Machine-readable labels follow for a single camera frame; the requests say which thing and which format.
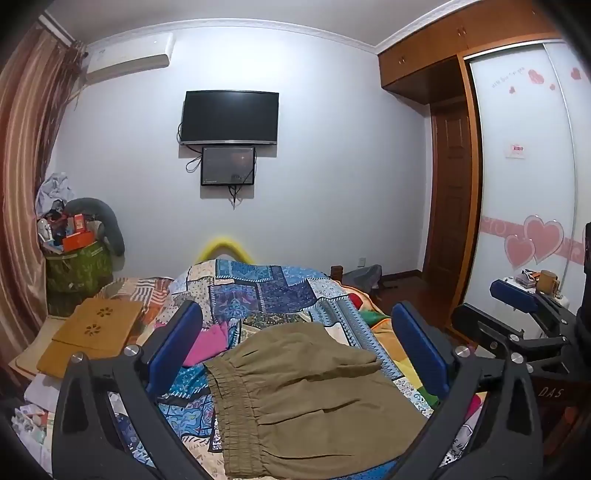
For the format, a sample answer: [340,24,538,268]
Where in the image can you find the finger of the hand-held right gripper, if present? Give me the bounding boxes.
[451,302,573,370]
[489,278,578,324]

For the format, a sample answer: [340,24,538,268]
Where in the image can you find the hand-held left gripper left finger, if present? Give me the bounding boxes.
[51,301,209,480]

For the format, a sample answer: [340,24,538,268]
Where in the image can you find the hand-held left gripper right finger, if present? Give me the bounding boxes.
[387,301,546,480]

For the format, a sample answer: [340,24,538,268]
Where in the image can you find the khaki pants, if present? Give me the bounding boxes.
[203,322,432,478]

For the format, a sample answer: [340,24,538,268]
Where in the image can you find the pink cloth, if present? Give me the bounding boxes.
[182,320,232,367]

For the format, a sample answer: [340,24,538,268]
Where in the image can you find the brown mug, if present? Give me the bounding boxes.
[534,270,560,295]

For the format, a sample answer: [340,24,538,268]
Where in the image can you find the white bedside table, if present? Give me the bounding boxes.
[493,273,578,324]

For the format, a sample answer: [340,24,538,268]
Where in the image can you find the colourful fleece blanket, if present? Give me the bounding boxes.
[342,281,488,418]

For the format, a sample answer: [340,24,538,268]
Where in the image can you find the blue patchwork quilt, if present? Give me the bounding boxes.
[108,258,490,480]

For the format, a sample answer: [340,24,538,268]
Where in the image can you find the dark bag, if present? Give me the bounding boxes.
[344,264,384,294]

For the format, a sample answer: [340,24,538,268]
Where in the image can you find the yellow curved headboard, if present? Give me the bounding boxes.
[196,237,253,265]

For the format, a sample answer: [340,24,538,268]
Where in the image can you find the wooden lap desk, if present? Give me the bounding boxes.
[36,298,145,380]

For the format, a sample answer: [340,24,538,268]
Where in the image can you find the wooden wardrobe with white doors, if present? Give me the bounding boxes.
[457,39,591,324]

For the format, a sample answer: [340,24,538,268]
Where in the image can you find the wooden room door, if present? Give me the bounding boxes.
[422,99,477,278]

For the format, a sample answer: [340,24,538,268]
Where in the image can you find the green storage bag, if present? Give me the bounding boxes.
[44,239,115,317]

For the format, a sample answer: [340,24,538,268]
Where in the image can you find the grey pillow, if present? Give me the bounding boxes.
[65,198,126,257]

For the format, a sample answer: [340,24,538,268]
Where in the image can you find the orange box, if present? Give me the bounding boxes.
[61,230,96,253]

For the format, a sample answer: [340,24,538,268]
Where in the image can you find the white cluttered pile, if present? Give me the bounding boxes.
[8,373,63,467]

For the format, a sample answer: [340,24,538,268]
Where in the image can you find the small black monitor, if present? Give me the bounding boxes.
[200,145,257,186]

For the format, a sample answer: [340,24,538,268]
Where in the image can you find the crumpled white cloth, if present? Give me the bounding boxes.
[36,172,75,214]

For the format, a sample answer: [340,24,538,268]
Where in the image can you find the striped brown curtain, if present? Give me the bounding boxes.
[0,28,88,384]

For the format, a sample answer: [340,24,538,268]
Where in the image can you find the wooden overhead cabinet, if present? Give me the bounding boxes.
[376,0,583,99]

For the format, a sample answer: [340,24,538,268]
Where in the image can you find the white air conditioner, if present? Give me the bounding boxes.
[85,32,175,85]

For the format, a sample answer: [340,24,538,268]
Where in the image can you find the black wall television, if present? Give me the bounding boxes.
[179,90,280,147]

